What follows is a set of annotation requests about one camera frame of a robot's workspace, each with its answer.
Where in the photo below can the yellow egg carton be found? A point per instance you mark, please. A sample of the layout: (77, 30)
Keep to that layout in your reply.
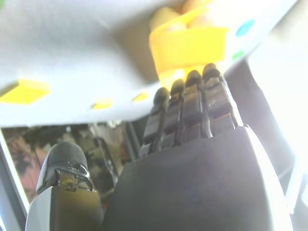
(187, 48)

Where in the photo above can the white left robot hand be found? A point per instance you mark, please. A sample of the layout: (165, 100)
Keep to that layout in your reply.
(192, 187)

